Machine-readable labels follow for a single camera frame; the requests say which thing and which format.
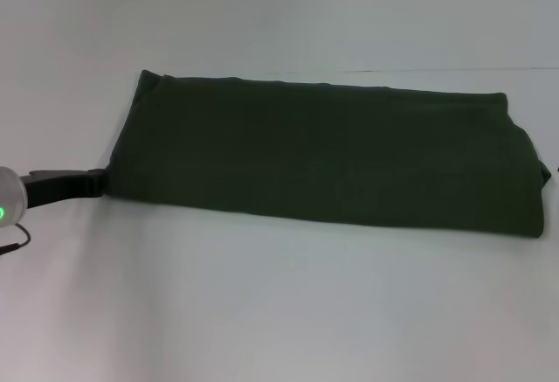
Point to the dark green FREE t-shirt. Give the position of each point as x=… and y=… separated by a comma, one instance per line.
x=327, y=159

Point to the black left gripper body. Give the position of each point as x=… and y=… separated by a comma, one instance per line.
x=57, y=187

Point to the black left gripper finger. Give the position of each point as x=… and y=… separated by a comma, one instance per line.
x=97, y=182

